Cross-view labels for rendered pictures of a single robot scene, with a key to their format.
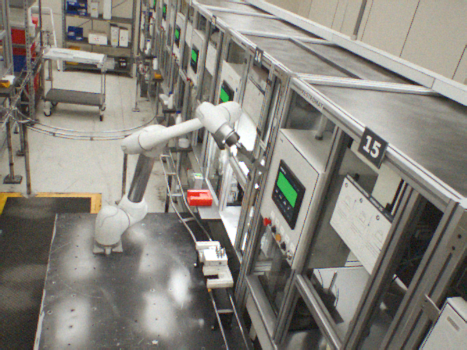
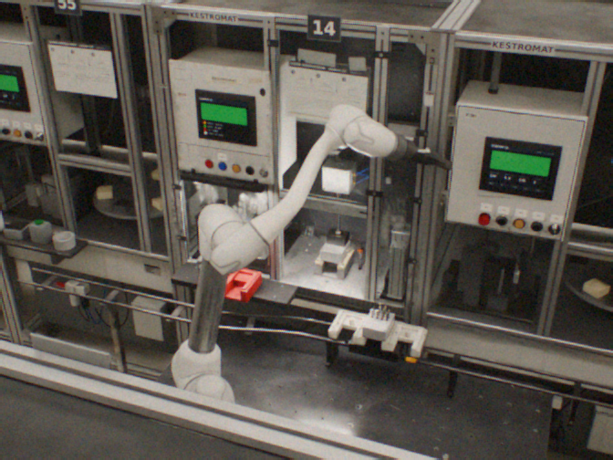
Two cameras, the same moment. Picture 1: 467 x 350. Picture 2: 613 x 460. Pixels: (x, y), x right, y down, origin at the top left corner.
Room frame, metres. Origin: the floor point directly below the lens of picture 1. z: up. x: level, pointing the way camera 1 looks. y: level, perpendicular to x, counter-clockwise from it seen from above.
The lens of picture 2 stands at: (0.63, 1.93, 2.67)
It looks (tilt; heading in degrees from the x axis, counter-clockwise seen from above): 30 degrees down; 311
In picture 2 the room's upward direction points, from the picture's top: straight up
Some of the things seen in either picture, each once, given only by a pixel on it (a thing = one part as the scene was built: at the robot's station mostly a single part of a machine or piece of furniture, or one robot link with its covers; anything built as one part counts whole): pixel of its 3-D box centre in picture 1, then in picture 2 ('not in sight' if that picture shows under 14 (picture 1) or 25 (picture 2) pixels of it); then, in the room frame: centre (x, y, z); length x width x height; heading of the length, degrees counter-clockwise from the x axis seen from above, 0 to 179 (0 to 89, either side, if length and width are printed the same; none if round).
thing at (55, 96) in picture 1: (76, 82); not in sight; (5.77, 2.50, 0.47); 0.84 x 0.53 x 0.94; 104
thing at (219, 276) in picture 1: (212, 266); (377, 338); (1.91, 0.02, 0.84); 0.36 x 0.14 x 0.10; 20
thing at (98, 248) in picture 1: (108, 243); not in sight; (2.10, 0.71, 0.71); 0.22 x 0.18 x 0.06; 20
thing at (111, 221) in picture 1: (110, 223); (211, 405); (2.13, 0.71, 0.85); 0.18 x 0.16 x 0.22; 155
